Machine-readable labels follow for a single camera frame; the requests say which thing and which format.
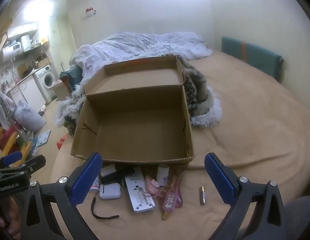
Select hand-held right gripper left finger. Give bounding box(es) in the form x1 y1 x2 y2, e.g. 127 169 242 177
20 152 103 240

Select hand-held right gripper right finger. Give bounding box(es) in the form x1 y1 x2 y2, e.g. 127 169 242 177
204 152 288 240

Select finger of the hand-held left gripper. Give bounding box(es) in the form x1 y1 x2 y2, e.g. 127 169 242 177
2 151 23 167
18 154 47 178

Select white lip balm tube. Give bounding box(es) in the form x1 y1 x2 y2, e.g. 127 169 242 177
91 175 100 193

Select small white hinged case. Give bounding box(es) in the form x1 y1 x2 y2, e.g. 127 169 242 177
100 164 118 178

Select white earbuds case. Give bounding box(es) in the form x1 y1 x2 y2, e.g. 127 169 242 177
99 183 120 200

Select black flashlight with strap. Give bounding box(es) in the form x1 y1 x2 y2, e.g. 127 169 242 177
91 167 136 221

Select pink hair claw clip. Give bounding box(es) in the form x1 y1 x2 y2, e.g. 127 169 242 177
157 170 187 209

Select pink patterned small packet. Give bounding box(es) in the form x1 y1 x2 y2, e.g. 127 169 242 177
162 191 177 220

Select white remote control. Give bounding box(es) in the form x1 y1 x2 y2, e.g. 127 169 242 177
124 166 155 213

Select white pill bottle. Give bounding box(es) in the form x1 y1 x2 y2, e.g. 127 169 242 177
156 164 170 187

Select pink cloud-shaped case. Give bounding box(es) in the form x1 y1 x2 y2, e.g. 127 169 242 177
145 175 161 197

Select brown cardboard box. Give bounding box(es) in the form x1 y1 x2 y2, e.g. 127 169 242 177
70 55 195 167

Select person's left hand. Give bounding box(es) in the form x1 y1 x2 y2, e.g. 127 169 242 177
0 195 23 240

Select yellow wooden rack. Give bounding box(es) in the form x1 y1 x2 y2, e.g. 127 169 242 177
0 125 33 160

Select red bag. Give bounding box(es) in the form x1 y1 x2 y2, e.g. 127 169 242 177
0 125 20 150

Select bathroom scale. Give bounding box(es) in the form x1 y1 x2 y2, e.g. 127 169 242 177
35 129 51 147

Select red packet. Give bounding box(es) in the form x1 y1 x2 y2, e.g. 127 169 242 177
56 134 69 150

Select white plastic bag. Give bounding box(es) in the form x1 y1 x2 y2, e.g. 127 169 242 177
14 100 46 132

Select hanging white cloth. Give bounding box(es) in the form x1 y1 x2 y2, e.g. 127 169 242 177
0 90 16 128

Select white base cabinet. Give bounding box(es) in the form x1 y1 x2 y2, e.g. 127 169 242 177
8 74 46 110

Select white washing machine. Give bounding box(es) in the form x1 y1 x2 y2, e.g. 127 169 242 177
35 64 59 103

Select person's grey pants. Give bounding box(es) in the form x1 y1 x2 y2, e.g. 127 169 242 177
283 196 310 240

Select furry patterned blanket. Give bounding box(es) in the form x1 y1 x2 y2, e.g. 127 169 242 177
56 55 223 133

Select dark teal cushion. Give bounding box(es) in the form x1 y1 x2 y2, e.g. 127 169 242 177
59 65 83 95

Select white water heater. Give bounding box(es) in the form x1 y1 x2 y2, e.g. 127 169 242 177
0 45 23 63

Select teal cushion with orange stripe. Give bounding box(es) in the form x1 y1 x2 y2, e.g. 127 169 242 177
221 36 284 82

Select white duvet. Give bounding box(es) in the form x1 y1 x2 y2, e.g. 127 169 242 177
70 31 213 80

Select white wall cabinet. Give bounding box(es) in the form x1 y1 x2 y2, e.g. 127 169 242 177
7 22 38 39

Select red and white wall hook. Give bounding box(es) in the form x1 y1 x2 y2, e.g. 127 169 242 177
84 6 97 19

